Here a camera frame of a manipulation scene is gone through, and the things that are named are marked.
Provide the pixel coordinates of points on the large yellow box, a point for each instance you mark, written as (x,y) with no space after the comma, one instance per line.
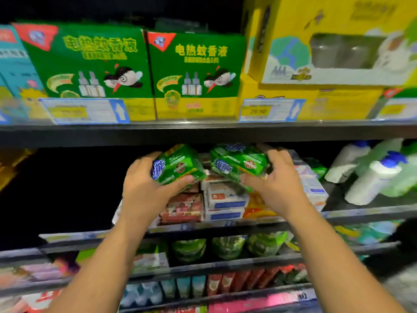
(286,22)

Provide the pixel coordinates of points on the pink flat pack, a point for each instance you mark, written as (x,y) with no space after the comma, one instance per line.
(260,302)

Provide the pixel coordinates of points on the pale green hand sanitizer bottle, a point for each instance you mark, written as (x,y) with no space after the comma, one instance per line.
(384,148)

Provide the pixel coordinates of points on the white hand sanitizer bottle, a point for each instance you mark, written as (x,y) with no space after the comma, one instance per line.
(371,182)
(342,163)

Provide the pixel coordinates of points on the row of red tubes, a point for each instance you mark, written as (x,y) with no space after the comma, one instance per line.
(247,279)

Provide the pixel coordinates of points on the red white packet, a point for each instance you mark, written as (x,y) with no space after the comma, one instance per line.
(40,301)

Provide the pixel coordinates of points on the stack of yellow soap cartons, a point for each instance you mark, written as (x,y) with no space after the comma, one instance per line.
(13,166)

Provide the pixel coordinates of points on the yellow red flat pack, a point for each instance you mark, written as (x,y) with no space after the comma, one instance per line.
(179,309)

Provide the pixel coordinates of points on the green box mosquito print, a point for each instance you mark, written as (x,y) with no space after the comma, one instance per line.
(85,58)
(195,65)

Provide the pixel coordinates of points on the green white carton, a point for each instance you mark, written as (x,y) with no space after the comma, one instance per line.
(151,258)
(86,256)

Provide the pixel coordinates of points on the stack of pink soap boxes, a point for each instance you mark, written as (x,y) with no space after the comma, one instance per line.
(182,208)

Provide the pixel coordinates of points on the teal box yellow cartoon print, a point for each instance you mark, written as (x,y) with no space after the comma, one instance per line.
(16,68)

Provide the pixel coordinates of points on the flat yellow box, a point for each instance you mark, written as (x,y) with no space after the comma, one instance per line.
(339,104)

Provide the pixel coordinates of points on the green blue print soap box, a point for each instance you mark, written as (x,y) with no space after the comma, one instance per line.
(238,159)
(179,163)

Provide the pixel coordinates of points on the person's right forearm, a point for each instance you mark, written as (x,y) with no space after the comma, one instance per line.
(345,264)

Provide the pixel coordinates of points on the person's right hand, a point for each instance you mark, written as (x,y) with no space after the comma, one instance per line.
(283,185)

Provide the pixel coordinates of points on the row of pink orange packets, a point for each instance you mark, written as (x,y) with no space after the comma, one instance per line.
(32,272)

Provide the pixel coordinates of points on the person's left forearm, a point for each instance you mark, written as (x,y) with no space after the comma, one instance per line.
(107,270)

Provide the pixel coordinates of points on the person's left hand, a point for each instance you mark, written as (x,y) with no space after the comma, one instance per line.
(146,189)

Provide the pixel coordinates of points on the row of blue white tubes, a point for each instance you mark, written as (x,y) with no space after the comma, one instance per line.
(169,288)

